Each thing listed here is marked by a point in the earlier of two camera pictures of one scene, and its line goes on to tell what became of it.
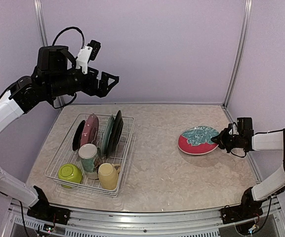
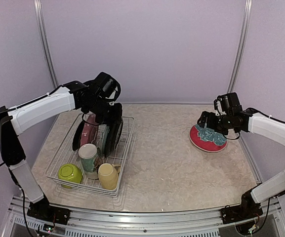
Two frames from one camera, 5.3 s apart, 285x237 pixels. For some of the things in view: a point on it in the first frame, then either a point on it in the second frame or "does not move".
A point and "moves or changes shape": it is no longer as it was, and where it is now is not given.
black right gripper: [221, 140] to [210, 123]
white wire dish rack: [92, 156] does not move
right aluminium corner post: [240, 49] does not move
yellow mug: [108, 176] does not move
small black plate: [76, 139] does not move
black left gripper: [102, 90] to [116, 117]
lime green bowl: [70, 172] does not move
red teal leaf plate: [197, 139] moves or changes shape
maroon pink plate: [90, 131] does not move
